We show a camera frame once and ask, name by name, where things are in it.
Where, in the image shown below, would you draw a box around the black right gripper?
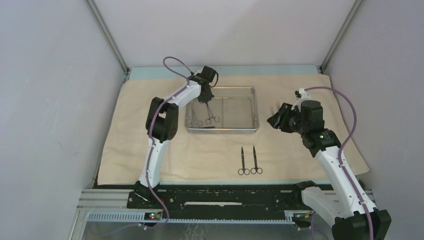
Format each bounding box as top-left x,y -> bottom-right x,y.
266,102 -> 308,135

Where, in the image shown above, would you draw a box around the thin metal needle tweezers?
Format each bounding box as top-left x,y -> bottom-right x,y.
270,101 -> 281,116

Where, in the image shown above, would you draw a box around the metal surgical instrument tray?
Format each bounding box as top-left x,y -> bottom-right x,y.
184,86 -> 260,135

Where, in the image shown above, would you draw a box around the metal hemostat clamp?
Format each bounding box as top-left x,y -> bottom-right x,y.
191,111 -> 204,128
205,102 -> 221,125

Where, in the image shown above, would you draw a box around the metal surgical scissors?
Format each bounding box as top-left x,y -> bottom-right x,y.
250,146 -> 263,175

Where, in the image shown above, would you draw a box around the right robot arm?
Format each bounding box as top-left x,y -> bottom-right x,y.
267,88 -> 392,240

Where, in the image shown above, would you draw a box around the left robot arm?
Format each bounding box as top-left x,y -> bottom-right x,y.
138,66 -> 219,189

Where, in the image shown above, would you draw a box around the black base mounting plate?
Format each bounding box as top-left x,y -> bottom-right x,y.
126,180 -> 317,211

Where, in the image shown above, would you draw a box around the aluminium frame rail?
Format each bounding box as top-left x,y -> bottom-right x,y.
78,188 -> 380,226

